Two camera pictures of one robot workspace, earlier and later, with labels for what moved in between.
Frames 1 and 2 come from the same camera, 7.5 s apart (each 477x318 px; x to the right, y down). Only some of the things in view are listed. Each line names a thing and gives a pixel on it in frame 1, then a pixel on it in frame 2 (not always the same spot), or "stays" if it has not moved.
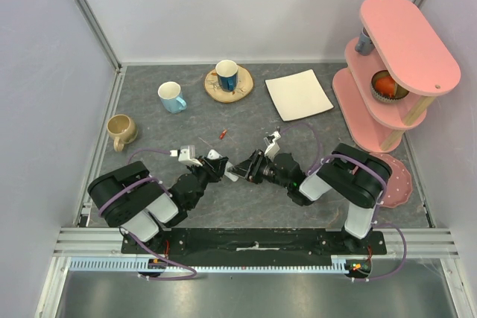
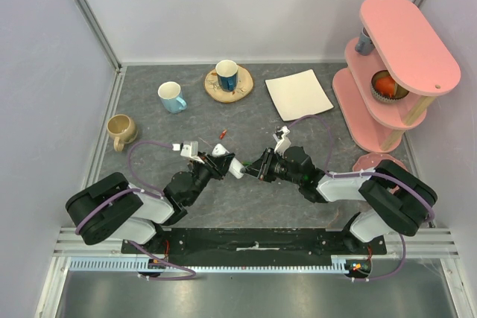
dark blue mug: (227, 71) stays
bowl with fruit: (384, 87) stays
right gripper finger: (241, 170) to (253, 169)
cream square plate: (298, 94) stays
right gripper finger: (246, 164) to (259, 164)
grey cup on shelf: (364, 45) stays
